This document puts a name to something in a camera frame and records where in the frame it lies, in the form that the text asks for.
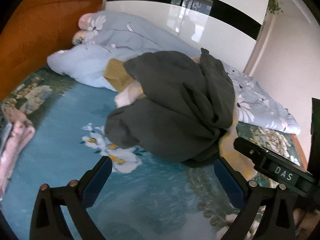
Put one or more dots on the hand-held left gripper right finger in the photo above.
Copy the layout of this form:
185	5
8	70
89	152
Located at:
228	182

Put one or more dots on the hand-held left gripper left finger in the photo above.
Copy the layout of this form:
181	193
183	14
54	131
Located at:
100	177

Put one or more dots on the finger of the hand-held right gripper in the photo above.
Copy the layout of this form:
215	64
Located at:
246	148

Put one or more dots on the dark grey garment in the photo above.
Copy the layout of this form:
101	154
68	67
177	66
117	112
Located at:
170	100

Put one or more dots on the cream yellow-dotted garment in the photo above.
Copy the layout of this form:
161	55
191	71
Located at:
231	152

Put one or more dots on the black flat panel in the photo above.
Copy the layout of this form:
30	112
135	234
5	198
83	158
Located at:
315	130

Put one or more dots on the teal floral bed sheet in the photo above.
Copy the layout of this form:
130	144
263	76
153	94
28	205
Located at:
62	120

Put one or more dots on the pink cloth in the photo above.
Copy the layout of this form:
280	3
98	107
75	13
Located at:
16	150

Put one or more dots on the grey striped cloth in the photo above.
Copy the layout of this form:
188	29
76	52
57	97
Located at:
5	136

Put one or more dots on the brown cloth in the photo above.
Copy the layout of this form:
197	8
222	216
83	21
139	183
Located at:
15	115

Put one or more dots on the pink floral pillow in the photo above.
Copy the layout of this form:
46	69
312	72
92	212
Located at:
81	37
87	21

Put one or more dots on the green hanging plant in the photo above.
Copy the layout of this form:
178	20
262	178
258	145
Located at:
274	5

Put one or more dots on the light blue floral quilt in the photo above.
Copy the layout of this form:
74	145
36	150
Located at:
140	33

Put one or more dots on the white wardrobe with black stripe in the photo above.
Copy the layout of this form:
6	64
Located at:
175	17

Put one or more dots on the orange bed headboard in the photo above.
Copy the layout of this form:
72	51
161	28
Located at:
37	32

